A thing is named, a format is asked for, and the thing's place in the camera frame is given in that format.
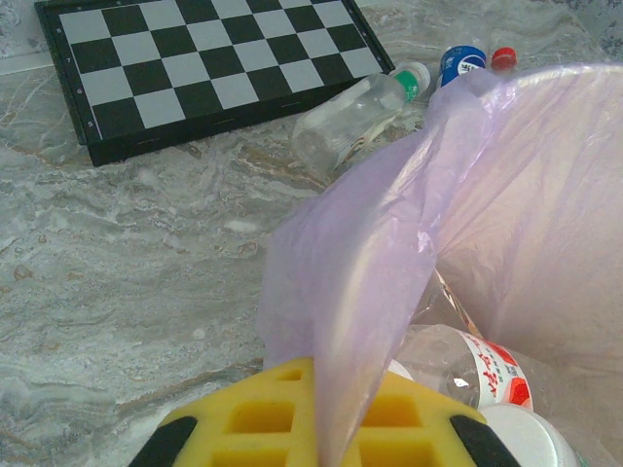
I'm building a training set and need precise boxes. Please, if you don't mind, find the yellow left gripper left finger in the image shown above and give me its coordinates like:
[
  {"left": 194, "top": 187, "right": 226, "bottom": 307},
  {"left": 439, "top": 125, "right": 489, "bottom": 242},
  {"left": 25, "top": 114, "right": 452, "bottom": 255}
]
[{"left": 127, "top": 356, "right": 322, "bottom": 467}]

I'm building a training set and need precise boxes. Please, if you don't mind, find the clear bottle with white cap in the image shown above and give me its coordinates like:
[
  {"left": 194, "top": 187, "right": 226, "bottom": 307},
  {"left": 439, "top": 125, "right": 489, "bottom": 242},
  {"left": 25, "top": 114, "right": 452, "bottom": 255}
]
[{"left": 479, "top": 403, "right": 585, "bottom": 467}]

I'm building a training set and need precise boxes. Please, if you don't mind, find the black and grey chessboard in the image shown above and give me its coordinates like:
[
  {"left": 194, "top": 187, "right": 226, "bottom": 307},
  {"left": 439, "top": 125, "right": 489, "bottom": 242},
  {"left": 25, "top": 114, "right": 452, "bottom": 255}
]
[{"left": 33, "top": 0, "right": 396, "bottom": 167}]

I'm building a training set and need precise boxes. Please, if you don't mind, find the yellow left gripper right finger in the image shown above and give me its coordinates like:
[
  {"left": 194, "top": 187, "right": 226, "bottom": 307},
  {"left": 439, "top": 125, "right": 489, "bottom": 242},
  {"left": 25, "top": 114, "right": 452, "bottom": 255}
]
[{"left": 342, "top": 372, "right": 523, "bottom": 467}]

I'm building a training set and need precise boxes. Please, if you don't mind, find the red label bottle red cap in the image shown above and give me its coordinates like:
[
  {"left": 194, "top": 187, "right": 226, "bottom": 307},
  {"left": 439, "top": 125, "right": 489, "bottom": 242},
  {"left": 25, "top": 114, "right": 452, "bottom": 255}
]
[{"left": 490, "top": 47, "right": 518, "bottom": 74}]

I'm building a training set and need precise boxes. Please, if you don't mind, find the clear bottle red white label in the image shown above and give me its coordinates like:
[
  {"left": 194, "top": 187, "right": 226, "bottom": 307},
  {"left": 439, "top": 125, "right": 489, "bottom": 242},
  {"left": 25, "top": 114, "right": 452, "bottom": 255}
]
[{"left": 388, "top": 324, "right": 536, "bottom": 414}]

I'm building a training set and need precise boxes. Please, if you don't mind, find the Pepsi bottle with wide label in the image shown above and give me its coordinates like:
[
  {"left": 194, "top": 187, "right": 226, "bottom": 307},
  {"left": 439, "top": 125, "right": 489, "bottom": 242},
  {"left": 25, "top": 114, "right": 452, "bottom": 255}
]
[{"left": 435, "top": 45, "right": 488, "bottom": 91}]

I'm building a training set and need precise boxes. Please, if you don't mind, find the purple plastic bin liner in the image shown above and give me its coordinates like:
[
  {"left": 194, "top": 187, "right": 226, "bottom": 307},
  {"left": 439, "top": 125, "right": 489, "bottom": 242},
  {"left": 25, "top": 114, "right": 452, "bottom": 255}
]
[{"left": 257, "top": 62, "right": 623, "bottom": 467}]

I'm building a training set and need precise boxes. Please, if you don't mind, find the clear bottle with green cap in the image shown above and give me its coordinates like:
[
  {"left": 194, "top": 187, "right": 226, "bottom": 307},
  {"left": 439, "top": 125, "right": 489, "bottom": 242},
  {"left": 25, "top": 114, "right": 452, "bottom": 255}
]
[{"left": 290, "top": 61, "right": 432, "bottom": 177}]

